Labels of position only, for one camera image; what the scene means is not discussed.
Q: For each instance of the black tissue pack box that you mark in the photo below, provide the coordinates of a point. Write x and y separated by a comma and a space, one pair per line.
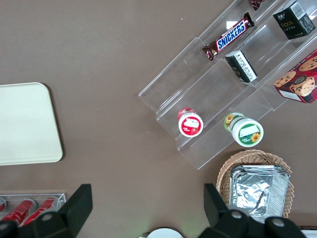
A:
241, 65
292, 22

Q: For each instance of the green sunflower yogurt cup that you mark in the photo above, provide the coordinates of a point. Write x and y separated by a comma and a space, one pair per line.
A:
247, 132

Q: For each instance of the red cola bottle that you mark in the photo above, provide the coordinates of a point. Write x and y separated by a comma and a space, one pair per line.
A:
2, 204
45, 207
22, 209

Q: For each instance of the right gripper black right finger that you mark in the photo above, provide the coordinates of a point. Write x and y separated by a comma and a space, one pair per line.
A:
218, 213

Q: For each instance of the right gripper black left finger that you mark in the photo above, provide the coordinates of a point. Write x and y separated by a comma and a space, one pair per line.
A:
71, 210

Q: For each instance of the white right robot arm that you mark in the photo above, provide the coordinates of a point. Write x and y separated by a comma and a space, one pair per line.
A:
163, 234

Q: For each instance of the clear acrylic bottle rack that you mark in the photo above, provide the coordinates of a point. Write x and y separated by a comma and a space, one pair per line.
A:
60, 198

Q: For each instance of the Snickers chocolate bar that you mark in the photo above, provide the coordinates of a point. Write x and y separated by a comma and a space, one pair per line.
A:
256, 3
230, 36

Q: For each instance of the aluminium foil container stack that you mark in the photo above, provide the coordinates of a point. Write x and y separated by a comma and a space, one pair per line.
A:
252, 193

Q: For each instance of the cream rectangular plastic tray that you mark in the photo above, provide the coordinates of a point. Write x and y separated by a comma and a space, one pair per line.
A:
24, 124

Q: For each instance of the red strawberry yogurt cup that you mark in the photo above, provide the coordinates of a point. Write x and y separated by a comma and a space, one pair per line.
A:
190, 125

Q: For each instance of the light wicker basket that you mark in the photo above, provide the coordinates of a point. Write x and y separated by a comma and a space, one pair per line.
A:
247, 156

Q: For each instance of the red chocolate chip cookie box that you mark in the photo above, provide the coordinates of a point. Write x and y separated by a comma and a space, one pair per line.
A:
299, 79

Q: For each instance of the clear acrylic stepped shelf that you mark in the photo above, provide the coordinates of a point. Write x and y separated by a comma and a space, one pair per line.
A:
188, 74

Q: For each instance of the white plastic snack bin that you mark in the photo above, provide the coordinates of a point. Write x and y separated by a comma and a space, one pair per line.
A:
310, 233

